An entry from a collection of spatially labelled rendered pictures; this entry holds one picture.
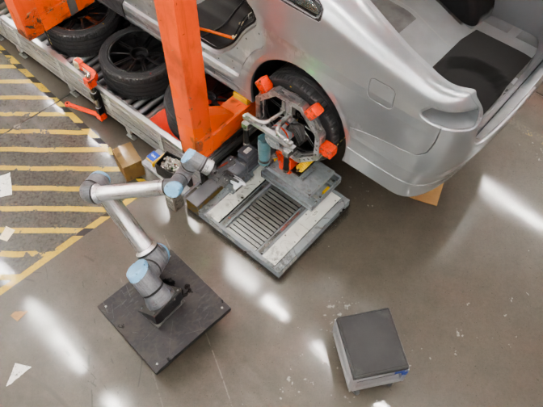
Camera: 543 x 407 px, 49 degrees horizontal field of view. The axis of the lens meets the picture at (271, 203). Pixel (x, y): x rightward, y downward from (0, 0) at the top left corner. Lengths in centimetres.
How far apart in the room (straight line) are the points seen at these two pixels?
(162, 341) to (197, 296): 35
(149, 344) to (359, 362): 127
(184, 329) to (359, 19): 208
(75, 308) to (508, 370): 291
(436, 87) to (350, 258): 166
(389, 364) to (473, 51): 227
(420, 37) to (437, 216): 132
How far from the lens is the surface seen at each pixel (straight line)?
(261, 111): 400
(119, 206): 363
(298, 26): 344
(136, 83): 484
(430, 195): 475
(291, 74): 378
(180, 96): 372
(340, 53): 332
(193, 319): 379
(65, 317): 432
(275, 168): 447
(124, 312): 389
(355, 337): 371
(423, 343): 415
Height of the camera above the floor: 375
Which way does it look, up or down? 56 degrees down
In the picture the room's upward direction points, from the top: straight up
